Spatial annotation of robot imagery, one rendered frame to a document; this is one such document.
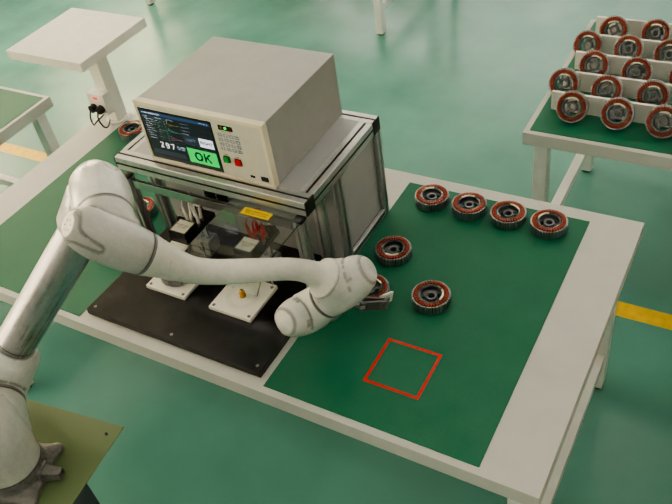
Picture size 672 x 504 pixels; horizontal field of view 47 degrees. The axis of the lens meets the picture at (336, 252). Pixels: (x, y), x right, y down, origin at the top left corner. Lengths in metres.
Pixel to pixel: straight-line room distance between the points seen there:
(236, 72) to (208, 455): 1.42
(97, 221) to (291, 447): 1.47
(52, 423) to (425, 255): 1.16
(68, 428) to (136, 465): 0.85
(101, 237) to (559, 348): 1.19
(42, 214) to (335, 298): 1.43
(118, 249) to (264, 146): 0.54
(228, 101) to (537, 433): 1.16
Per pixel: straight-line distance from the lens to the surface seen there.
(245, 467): 2.89
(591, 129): 2.90
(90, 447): 2.15
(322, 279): 1.82
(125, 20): 3.05
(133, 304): 2.42
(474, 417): 1.98
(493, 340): 2.13
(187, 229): 2.37
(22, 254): 2.83
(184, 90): 2.24
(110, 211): 1.70
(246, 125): 2.02
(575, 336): 2.16
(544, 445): 1.94
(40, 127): 3.78
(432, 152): 4.09
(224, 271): 1.78
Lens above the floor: 2.36
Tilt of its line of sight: 42 degrees down
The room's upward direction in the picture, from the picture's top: 10 degrees counter-clockwise
